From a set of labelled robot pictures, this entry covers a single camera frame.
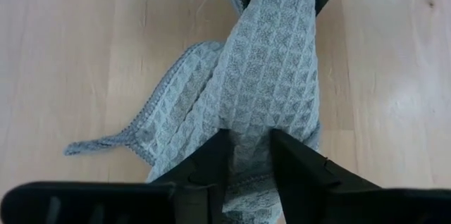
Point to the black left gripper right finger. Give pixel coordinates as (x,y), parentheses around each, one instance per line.
(334,206)

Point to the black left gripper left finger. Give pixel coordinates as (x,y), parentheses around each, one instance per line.
(105,203)

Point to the grey waffle microfiber towel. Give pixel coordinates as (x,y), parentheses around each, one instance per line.
(264,76)

